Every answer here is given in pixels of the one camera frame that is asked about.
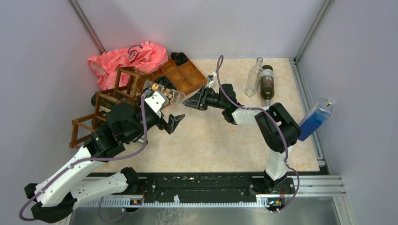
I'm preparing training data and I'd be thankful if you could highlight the white cable duct strip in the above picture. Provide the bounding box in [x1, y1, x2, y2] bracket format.
[81, 197, 270, 208]

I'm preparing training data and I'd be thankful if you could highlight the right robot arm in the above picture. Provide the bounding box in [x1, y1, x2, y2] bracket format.
[183, 83, 301, 193]

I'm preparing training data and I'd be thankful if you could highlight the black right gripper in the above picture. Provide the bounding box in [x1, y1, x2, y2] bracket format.
[183, 85, 226, 111]

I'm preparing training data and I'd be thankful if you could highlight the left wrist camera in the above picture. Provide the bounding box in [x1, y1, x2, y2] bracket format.
[144, 91, 169, 118]

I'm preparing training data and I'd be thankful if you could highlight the rolled black sock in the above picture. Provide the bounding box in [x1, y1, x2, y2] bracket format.
[155, 75, 176, 90]

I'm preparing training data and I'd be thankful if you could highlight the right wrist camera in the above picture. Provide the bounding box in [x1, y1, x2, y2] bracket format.
[206, 72, 217, 88]

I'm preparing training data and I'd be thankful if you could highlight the rolled dark sock far corner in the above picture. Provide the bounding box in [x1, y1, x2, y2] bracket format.
[170, 52, 189, 66]

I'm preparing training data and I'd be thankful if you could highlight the wooden compartment tray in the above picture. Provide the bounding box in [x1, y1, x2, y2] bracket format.
[151, 58, 207, 95]

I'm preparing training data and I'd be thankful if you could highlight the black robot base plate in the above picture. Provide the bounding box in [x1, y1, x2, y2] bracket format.
[123, 172, 295, 203]

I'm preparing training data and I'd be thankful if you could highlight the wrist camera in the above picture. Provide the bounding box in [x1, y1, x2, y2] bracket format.
[144, 91, 169, 118]
[206, 72, 217, 88]

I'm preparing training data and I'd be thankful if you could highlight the clear glass bottle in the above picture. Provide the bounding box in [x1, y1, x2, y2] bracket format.
[244, 57, 263, 97]

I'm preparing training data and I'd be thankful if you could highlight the green wine bottle silver neck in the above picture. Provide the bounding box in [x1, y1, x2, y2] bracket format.
[137, 138, 148, 145]

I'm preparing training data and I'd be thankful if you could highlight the dark wine bottle lying down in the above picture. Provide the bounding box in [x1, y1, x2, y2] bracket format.
[260, 65, 275, 106]

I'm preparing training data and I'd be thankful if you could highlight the blue liquid square bottle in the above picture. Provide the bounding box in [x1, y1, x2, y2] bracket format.
[298, 97, 336, 141]

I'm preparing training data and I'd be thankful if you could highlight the brown wooden wine rack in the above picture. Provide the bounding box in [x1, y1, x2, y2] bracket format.
[69, 67, 154, 149]

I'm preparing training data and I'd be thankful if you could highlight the pink plastic bag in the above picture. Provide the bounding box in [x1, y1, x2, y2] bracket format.
[88, 41, 168, 90]

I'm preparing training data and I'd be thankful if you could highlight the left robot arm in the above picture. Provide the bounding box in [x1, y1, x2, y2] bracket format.
[24, 103, 184, 223]

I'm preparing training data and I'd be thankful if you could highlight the green wine bottle black neck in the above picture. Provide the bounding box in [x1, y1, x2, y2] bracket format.
[91, 94, 116, 113]

